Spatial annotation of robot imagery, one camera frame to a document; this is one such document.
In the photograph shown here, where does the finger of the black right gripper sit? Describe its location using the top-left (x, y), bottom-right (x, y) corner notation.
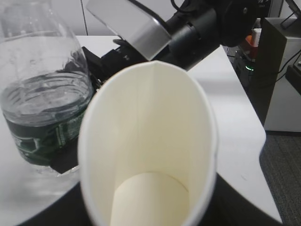
top-left (50, 145), bottom-right (78, 174)

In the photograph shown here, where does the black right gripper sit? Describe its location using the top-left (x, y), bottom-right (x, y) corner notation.
top-left (63, 40), bottom-right (147, 89)

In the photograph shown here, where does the clear water bottle green label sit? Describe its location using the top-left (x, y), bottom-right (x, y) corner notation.
top-left (0, 0), bottom-right (94, 174)

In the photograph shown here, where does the white paper cup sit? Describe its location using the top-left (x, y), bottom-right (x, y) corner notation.
top-left (78, 61), bottom-right (218, 226)

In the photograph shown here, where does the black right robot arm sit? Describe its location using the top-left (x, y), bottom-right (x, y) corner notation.
top-left (83, 0), bottom-right (259, 93)

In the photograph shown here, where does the orange white bottle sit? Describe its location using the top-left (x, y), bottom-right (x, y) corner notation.
top-left (245, 28), bottom-right (261, 59)

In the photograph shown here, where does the grey computer tower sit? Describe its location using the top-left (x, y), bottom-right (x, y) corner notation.
top-left (248, 17), bottom-right (301, 132)

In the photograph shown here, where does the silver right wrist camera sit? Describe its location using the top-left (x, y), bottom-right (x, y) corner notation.
top-left (86, 0), bottom-right (172, 60)

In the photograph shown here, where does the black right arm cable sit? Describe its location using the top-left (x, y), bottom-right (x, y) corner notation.
top-left (134, 0), bottom-right (203, 26)

